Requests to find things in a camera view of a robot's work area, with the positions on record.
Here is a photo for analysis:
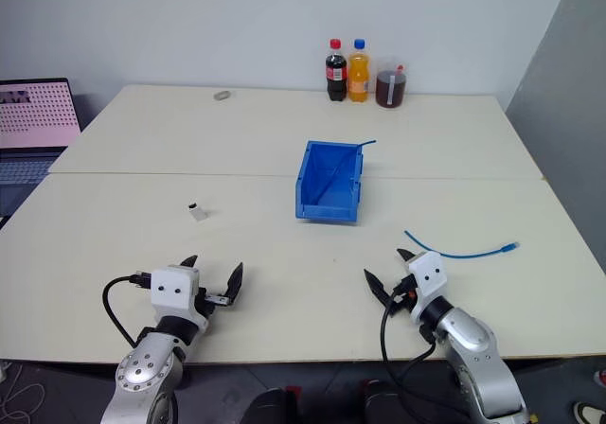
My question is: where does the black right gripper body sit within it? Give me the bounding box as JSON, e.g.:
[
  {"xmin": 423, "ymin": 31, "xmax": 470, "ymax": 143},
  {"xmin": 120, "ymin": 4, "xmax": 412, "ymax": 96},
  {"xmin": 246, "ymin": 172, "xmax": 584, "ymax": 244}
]
[{"xmin": 389, "ymin": 274, "xmax": 419, "ymax": 309}]

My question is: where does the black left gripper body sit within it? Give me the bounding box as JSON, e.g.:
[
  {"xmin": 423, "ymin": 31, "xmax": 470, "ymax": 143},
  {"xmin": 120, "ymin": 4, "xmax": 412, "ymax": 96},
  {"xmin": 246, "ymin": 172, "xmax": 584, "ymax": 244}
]
[{"xmin": 196, "ymin": 287, "xmax": 233, "ymax": 319}]

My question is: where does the blue plastic storage bin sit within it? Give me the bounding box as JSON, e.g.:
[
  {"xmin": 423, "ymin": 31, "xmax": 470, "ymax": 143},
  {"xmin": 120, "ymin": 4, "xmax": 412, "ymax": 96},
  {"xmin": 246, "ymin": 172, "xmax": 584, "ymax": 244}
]
[{"xmin": 294, "ymin": 139, "xmax": 365, "ymax": 225}]

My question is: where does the dark rounded shape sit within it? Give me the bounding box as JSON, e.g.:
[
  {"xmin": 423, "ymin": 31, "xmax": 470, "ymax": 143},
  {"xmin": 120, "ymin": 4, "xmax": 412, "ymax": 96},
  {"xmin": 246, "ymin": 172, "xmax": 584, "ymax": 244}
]
[{"xmin": 247, "ymin": 385, "xmax": 305, "ymax": 424}]

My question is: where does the clear jar dark red liquid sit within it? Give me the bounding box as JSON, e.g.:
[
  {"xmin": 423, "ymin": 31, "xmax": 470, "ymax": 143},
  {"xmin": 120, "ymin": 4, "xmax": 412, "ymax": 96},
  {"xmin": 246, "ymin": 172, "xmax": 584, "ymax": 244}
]
[{"xmin": 374, "ymin": 56, "xmax": 410, "ymax": 110}]

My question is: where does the orange soda bottle blue cap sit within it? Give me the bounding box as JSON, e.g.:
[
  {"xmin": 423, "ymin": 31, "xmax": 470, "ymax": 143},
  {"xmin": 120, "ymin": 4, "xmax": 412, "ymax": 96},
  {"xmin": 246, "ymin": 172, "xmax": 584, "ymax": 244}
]
[{"xmin": 348, "ymin": 38, "xmax": 372, "ymax": 104}]

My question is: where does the cola bottle red cap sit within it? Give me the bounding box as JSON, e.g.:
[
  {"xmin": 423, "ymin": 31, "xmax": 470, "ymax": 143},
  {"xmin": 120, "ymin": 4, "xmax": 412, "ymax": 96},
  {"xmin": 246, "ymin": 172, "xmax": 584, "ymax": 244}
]
[{"xmin": 324, "ymin": 38, "xmax": 349, "ymax": 103}]

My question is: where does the open laptop pink screen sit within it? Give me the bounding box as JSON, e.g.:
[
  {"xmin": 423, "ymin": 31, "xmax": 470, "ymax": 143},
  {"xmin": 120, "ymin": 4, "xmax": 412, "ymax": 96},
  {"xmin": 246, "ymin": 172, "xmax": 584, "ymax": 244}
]
[{"xmin": 0, "ymin": 77, "xmax": 82, "ymax": 229}]

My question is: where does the white and black shoe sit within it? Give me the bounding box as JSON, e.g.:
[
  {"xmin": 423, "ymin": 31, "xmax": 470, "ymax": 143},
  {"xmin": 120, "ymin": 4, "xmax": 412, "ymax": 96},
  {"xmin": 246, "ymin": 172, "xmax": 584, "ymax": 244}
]
[{"xmin": 573, "ymin": 400, "xmax": 606, "ymax": 424}]

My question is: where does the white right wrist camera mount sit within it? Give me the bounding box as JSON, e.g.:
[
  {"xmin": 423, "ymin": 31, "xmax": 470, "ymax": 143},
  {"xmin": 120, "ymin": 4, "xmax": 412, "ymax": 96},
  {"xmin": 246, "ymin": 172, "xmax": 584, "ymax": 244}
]
[{"xmin": 407, "ymin": 251, "xmax": 449, "ymax": 324}]

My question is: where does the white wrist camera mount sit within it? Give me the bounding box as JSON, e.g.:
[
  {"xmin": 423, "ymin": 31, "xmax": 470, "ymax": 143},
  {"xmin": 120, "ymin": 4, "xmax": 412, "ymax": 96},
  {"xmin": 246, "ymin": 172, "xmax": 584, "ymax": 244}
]
[
  {"xmin": 407, "ymin": 251, "xmax": 449, "ymax": 324},
  {"xmin": 150, "ymin": 264, "xmax": 210, "ymax": 333}
]

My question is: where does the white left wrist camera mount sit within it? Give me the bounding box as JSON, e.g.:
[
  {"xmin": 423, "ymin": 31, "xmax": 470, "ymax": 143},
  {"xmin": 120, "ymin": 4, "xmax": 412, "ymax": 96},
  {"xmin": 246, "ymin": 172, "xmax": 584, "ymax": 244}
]
[{"xmin": 150, "ymin": 264, "xmax": 210, "ymax": 333}]

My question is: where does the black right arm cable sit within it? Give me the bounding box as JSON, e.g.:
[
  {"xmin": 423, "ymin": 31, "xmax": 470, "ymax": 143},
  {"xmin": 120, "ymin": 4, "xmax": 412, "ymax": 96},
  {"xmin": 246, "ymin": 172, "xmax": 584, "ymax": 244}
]
[{"xmin": 380, "ymin": 289, "xmax": 439, "ymax": 424}]

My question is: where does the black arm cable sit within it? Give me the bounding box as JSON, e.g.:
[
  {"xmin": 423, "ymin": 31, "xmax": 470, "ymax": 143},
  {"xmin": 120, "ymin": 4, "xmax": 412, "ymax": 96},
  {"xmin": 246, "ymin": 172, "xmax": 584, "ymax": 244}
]
[
  {"xmin": 380, "ymin": 289, "xmax": 439, "ymax": 424},
  {"xmin": 102, "ymin": 274, "xmax": 153, "ymax": 349}
]

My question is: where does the blue ethernet cable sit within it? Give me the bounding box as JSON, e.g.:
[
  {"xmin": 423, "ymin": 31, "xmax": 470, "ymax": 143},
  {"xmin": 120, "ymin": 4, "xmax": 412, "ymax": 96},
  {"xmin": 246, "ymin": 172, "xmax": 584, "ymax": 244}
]
[{"xmin": 402, "ymin": 229, "xmax": 522, "ymax": 259}]

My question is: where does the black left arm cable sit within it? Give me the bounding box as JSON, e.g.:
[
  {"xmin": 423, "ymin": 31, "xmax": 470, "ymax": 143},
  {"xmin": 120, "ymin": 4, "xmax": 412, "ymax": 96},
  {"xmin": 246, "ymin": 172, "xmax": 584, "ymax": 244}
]
[{"xmin": 102, "ymin": 274, "xmax": 153, "ymax": 349}]

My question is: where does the white thin floor cable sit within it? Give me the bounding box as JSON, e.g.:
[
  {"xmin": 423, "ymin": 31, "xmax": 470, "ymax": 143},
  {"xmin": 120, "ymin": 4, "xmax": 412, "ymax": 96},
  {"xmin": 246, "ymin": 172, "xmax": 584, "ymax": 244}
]
[{"xmin": 0, "ymin": 361, "xmax": 45, "ymax": 424}]

